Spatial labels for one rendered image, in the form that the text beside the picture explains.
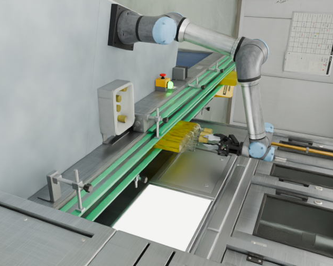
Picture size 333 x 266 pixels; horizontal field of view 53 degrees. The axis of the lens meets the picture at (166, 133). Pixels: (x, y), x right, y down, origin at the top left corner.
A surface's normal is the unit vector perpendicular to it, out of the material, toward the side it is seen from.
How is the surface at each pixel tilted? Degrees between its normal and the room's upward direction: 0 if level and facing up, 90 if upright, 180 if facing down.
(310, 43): 90
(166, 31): 10
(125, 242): 90
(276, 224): 90
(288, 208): 90
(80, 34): 0
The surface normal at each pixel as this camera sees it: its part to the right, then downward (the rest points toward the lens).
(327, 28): -0.40, 0.39
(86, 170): 0.01, -0.90
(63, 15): 0.92, 0.18
